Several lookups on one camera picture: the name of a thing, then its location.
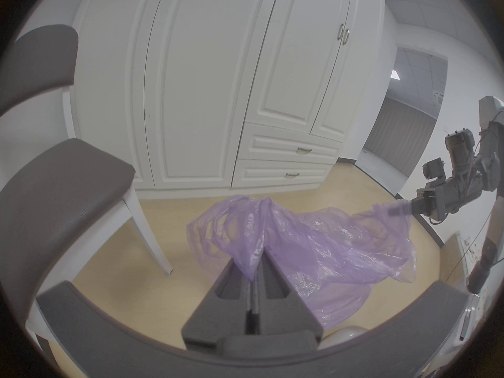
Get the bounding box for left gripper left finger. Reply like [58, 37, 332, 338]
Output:
[181, 258, 253, 348]

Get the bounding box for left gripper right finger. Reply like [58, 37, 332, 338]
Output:
[252, 250, 324, 344]

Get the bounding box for purple plastic bag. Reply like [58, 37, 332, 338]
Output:
[186, 195, 417, 330]

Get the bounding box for grey curtain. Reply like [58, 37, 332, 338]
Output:
[361, 96, 438, 181]

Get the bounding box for grey and white chair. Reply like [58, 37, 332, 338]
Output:
[0, 24, 174, 354]

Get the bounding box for white wardrobe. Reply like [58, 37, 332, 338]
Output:
[71, 0, 387, 191]

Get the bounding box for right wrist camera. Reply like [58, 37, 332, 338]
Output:
[422, 157, 447, 188]

